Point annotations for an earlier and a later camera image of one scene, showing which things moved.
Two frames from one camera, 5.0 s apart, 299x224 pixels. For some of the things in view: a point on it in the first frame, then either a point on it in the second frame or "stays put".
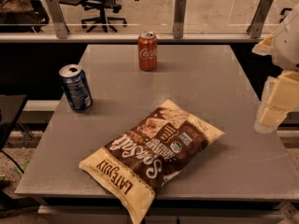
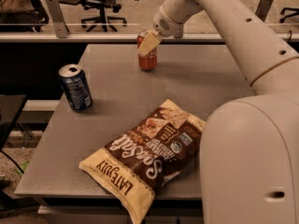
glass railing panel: (130, 9) stays put
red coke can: (148, 51) stays put
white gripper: (288, 47) → (163, 25)
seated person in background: (21, 9) stays put
